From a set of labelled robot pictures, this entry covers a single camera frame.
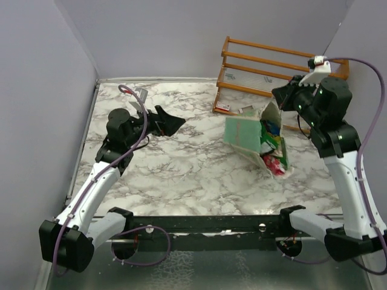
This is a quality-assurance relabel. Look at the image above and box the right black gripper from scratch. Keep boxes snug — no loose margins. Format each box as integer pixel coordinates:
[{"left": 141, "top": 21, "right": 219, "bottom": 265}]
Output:
[{"left": 273, "top": 74, "right": 323, "bottom": 128}]

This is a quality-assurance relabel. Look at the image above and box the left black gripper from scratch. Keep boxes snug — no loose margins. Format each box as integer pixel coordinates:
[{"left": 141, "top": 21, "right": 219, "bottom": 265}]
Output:
[{"left": 126, "top": 104, "right": 186, "bottom": 147}]

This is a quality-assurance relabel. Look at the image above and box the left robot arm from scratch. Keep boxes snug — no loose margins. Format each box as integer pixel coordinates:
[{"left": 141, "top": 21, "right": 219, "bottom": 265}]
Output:
[{"left": 39, "top": 106, "right": 186, "bottom": 272}]

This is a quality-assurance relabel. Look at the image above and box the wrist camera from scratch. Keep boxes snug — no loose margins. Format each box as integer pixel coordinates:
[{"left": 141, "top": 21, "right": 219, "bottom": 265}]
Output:
[
  {"left": 129, "top": 88, "right": 148, "bottom": 113},
  {"left": 299, "top": 56, "right": 331, "bottom": 86}
]

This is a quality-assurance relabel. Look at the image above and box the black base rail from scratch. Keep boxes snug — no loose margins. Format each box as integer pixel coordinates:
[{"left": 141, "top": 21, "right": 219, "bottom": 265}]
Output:
[{"left": 112, "top": 213, "right": 305, "bottom": 259}]

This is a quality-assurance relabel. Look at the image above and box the red white small box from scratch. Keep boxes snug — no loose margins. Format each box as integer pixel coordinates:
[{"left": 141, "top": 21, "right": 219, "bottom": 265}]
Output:
[{"left": 215, "top": 102, "right": 230, "bottom": 111}]

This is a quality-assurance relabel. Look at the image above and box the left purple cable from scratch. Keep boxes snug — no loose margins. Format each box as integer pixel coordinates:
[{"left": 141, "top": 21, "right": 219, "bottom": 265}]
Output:
[{"left": 53, "top": 84, "right": 149, "bottom": 277}]

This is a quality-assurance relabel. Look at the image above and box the open white small box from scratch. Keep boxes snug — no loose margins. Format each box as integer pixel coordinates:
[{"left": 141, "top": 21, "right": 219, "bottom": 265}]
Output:
[{"left": 238, "top": 105, "right": 256, "bottom": 116}]

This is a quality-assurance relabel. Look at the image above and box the wooden shelf rack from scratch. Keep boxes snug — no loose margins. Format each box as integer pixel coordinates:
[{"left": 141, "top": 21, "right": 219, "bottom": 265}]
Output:
[{"left": 212, "top": 36, "right": 350, "bottom": 134}]

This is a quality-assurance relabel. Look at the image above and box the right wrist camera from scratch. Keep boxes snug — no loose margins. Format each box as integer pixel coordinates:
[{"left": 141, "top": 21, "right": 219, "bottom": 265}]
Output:
[{"left": 299, "top": 56, "right": 331, "bottom": 86}]

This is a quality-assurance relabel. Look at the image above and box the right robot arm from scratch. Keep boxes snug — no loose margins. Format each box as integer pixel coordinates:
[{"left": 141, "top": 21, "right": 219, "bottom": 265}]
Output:
[{"left": 272, "top": 76, "right": 386, "bottom": 262}]

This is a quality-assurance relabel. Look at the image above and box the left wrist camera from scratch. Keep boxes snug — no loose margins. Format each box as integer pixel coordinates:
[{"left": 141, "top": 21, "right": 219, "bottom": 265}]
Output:
[{"left": 129, "top": 88, "right": 148, "bottom": 113}]

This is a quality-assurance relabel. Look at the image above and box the red snack packet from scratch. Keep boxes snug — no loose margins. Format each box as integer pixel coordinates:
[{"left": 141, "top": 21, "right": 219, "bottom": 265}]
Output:
[{"left": 262, "top": 155, "right": 286, "bottom": 176}]

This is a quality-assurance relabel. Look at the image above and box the green snack packet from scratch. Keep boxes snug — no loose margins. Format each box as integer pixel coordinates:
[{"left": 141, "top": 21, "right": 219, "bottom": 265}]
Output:
[{"left": 260, "top": 120, "right": 288, "bottom": 171}]

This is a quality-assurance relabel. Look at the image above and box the green white paper bag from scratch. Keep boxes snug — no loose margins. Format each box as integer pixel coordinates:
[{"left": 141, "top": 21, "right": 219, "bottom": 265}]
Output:
[{"left": 223, "top": 101, "right": 293, "bottom": 178}]

